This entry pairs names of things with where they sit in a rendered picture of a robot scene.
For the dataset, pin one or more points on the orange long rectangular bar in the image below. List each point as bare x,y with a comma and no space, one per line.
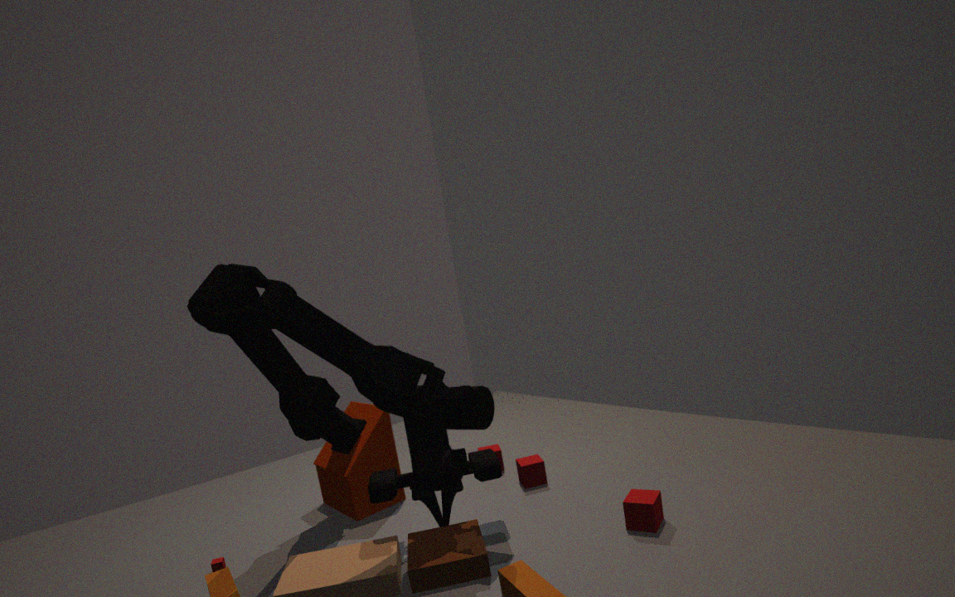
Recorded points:
519,580
221,584

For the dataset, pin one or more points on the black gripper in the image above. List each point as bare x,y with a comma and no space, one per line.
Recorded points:
383,484

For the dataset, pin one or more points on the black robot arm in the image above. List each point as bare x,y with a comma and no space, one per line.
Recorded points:
228,302

